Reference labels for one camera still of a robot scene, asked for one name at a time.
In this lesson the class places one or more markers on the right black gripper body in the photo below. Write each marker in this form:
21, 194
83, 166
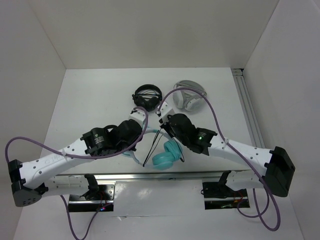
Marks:
167, 126

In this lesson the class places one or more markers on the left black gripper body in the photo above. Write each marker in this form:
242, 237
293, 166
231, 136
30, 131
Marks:
119, 147

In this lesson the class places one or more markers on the teal cat ear headphones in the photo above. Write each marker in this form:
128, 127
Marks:
172, 152

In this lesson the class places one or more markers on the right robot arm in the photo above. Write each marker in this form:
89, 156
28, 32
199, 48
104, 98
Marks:
271, 168

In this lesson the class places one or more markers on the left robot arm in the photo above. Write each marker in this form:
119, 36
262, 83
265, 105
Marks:
31, 181

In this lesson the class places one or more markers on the white grey headphones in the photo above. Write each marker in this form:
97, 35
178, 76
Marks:
186, 99

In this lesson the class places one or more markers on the black headphones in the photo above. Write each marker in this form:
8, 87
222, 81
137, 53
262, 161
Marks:
147, 96

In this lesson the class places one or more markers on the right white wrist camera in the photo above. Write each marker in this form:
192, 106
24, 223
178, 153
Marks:
164, 111

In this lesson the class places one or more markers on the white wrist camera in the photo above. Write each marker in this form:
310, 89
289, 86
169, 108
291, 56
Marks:
140, 115
164, 111

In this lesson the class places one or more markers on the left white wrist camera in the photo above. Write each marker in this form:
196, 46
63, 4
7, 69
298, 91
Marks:
140, 115

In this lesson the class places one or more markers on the front aluminium rail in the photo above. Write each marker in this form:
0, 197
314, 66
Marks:
159, 176

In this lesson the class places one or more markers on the aluminium rail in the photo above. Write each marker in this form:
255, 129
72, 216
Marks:
247, 107
159, 176

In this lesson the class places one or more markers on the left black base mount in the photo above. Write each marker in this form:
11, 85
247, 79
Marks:
103, 201

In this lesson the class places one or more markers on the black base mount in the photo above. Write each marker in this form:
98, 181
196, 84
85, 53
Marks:
218, 197
103, 201

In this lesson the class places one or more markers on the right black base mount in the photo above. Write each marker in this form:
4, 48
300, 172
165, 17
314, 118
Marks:
218, 197

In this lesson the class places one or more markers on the right side aluminium rail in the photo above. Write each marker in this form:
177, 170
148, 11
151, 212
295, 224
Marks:
247, 107

